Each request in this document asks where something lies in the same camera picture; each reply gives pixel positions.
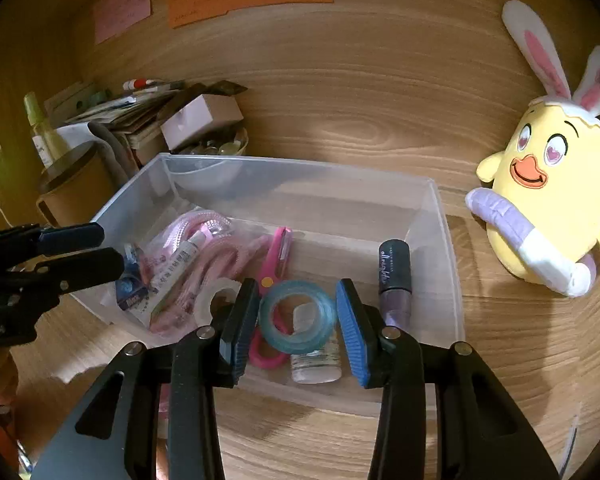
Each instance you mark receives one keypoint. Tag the white and pink small box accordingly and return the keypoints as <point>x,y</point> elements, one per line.
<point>200,117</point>

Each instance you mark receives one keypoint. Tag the teal tape roll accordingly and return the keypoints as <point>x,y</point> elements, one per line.
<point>325,317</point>

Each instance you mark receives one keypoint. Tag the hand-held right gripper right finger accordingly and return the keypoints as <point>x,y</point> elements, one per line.
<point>352,332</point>

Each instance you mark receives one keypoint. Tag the brown candle jar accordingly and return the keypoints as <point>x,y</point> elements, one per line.
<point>75,190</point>

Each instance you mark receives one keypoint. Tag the black hair pin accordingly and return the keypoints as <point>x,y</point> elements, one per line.
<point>570,440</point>

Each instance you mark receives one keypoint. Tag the white medicine bottle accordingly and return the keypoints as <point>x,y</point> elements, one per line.
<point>315,365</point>

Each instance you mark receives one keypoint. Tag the pink scissors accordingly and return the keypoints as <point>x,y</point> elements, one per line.
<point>277,255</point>

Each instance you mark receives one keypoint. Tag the red and white marker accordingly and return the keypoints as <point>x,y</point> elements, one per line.
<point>142,83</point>

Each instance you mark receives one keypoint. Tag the stack of books and papers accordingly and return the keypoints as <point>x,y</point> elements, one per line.
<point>125,115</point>

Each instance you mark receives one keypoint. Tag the glass bowl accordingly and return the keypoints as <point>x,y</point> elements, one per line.
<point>220,150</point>

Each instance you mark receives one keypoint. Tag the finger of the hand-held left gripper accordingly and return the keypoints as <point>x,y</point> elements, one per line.
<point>72,237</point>
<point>85,267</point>

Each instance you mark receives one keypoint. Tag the white tape roll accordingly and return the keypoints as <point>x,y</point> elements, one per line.
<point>205,300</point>

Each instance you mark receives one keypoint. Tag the white green cream tube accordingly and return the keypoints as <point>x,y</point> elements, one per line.
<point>172,275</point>

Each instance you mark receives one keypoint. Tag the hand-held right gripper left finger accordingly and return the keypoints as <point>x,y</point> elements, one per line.
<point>245,332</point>

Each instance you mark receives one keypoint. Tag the purple mascara tube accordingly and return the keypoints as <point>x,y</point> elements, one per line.
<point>394,270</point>

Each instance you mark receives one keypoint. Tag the black card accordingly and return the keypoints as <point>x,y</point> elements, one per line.
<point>225,87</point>

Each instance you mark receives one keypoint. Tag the yellow chick plush toy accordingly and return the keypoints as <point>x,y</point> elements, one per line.
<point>545,195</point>

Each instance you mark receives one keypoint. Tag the pink sticky note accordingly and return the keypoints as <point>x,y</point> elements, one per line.
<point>122,7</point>

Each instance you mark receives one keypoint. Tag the clear plastic storage box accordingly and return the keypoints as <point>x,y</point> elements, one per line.
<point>330,210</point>

